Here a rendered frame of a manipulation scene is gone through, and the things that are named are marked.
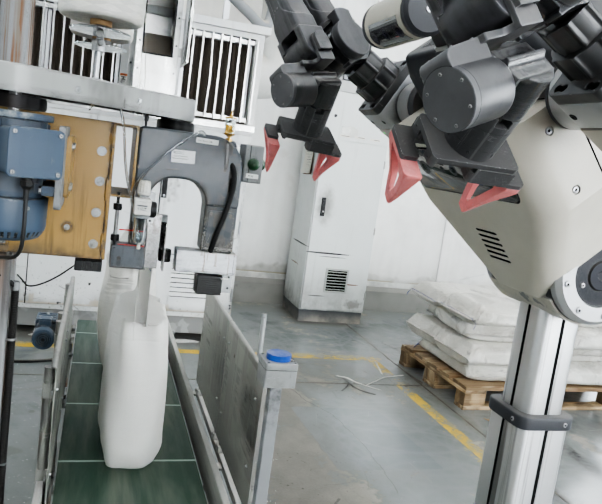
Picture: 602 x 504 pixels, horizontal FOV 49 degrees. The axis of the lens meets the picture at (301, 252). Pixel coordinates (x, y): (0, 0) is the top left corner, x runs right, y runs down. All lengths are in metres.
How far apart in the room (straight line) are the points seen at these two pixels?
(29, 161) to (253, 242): 4.58
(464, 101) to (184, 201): 3.81
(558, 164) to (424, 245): 5.45
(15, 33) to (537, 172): 1.15
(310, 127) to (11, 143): 0.53
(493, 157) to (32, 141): 0.86
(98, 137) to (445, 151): 1.02
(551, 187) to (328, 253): 4.48
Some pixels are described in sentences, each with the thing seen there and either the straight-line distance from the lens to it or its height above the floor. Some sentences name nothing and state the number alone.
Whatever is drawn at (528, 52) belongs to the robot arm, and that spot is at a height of 1.44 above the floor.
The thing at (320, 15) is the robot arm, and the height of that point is 1.58.
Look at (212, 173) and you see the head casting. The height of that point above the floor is 1.25.
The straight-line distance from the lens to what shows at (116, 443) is 1.98.
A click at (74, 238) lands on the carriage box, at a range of 1.58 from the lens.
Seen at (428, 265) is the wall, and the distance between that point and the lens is 6.41.
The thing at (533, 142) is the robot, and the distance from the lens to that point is 0.91.
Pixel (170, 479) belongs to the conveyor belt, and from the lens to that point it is 2.00.
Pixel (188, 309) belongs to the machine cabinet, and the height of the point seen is 0.22.
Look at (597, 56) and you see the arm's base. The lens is 0.78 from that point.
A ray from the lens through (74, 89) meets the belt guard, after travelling 1.40.
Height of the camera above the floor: 1.32
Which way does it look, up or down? 8 degrees down
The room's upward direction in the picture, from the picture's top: 8 degrees clockwise
